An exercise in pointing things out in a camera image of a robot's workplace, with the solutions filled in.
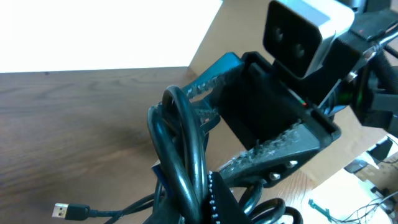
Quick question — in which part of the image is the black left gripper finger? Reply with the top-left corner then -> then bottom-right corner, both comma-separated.
202,171 -> 252,224

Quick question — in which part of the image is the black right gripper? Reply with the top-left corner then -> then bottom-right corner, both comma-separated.
182,34 -> 364,187

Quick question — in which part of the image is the black USB cable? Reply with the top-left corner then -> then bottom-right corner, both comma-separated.
51,85 -> 304,224

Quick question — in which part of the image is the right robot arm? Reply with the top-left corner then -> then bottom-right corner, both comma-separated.
183,1 -> 397,188

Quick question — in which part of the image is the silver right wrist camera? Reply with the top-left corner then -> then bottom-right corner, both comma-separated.
262,0 -> 354,79

